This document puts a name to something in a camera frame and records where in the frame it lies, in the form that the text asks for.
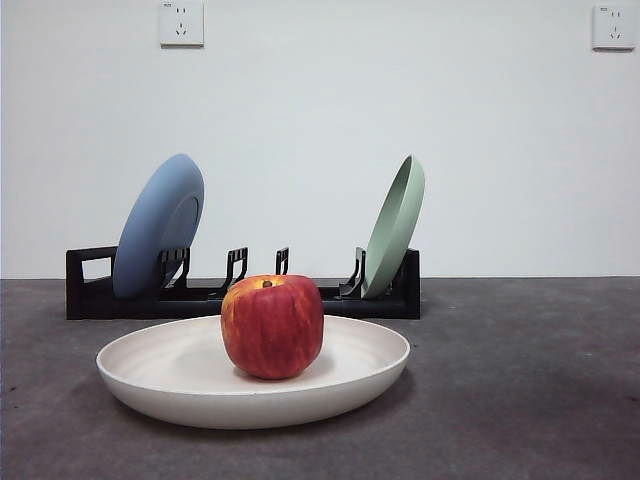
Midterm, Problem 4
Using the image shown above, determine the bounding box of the cream yellow plate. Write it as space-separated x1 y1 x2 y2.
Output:
96 313 412 430

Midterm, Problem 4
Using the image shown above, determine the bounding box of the red apple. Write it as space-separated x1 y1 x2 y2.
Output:
220 273 325 380

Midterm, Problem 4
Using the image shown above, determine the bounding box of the blue plate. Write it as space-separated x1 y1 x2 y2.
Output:
112 153 206 300

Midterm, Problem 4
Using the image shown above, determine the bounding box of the white wall socket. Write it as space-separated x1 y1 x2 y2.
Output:
592 4 630 51
159 0 206 49

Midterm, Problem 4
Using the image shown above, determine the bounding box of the green plate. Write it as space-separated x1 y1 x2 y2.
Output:
363 153 427 300

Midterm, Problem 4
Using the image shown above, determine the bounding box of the black plate rack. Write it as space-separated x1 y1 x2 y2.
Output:
65 244 422 321

